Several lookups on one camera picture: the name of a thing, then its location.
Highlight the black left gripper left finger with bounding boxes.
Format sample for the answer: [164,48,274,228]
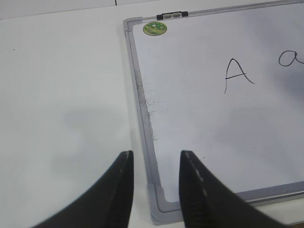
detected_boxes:
[36,151,134,228]

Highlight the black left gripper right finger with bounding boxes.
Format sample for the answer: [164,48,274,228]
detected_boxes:
[179,151,285,228]

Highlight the aluminium framed whiteboard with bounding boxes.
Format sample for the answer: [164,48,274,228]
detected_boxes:
[123,0,304,225]

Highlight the round green sticker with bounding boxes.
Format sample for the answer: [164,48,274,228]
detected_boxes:
[143,21,167,36]

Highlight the black grey frame clip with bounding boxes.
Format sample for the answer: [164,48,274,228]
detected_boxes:
[156,11,189,20]

